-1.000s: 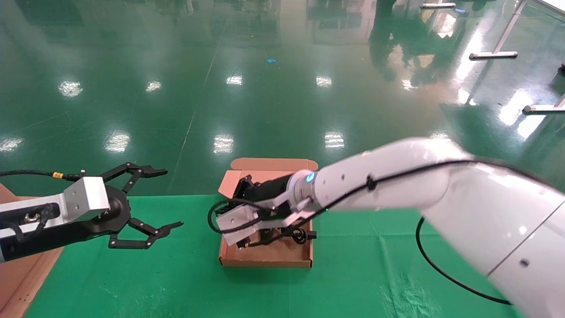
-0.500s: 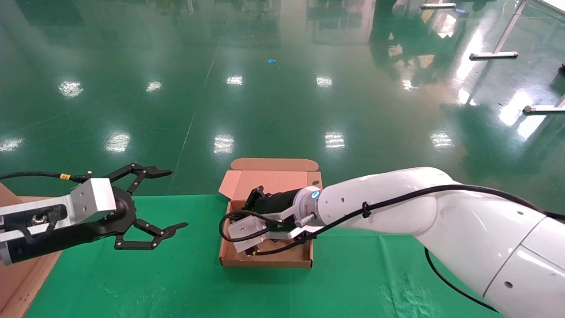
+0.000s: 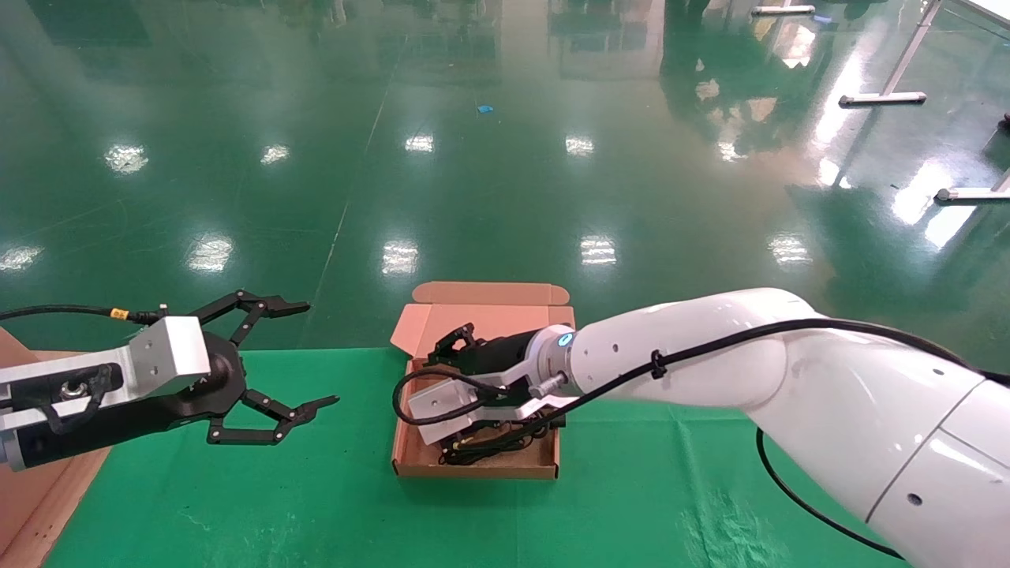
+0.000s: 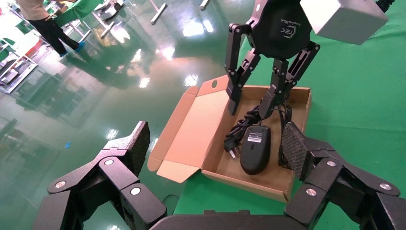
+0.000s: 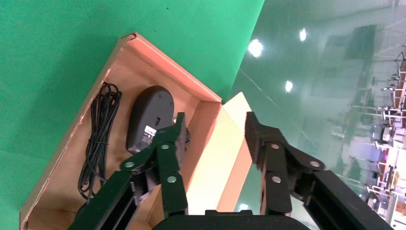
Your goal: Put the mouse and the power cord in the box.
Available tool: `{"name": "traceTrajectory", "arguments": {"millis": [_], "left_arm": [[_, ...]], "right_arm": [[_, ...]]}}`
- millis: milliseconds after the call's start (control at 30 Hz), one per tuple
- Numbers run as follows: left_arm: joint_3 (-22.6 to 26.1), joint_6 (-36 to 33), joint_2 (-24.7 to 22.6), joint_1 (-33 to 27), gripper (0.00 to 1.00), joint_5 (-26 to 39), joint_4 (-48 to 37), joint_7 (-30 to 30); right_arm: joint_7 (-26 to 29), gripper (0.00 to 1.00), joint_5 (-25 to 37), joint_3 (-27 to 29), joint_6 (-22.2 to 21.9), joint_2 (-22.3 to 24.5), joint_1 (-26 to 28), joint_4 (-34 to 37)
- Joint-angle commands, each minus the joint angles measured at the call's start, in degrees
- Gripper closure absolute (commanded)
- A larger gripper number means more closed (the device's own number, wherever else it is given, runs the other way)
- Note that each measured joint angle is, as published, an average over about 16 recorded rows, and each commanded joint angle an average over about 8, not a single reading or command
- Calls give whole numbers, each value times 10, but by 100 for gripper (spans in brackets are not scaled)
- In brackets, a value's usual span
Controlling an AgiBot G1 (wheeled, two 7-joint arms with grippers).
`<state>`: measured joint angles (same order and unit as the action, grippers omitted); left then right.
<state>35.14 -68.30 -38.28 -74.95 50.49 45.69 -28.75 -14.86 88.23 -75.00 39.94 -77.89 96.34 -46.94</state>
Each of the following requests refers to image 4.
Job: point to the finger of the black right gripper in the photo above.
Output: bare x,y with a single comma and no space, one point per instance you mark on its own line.
236,76
280,79

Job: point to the green table cloth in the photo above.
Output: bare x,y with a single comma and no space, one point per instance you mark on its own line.
349,95

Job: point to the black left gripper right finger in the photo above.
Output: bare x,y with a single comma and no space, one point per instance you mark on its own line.
330,173

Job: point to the black computer mouse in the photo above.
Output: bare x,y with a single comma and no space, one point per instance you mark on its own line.
255,152

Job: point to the blue floor scrap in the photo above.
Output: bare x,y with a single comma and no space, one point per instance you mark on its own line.
68,145

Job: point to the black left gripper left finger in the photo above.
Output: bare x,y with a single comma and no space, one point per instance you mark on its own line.
117,171

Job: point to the grey metal storage rack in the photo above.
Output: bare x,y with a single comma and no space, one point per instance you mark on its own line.
16,73

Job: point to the person in dark trousers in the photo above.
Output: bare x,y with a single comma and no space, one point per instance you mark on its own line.
44,25

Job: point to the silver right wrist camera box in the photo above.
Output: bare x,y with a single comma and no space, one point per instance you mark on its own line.
342,19

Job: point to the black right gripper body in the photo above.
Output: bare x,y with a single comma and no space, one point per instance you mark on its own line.
279,28

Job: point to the grey metal floor bar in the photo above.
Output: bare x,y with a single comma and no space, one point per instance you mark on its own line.
158,12

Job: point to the flat open cardboard box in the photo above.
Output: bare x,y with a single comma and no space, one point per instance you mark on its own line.
196,127

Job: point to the green covered work table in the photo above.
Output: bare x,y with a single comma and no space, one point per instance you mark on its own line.
76,11

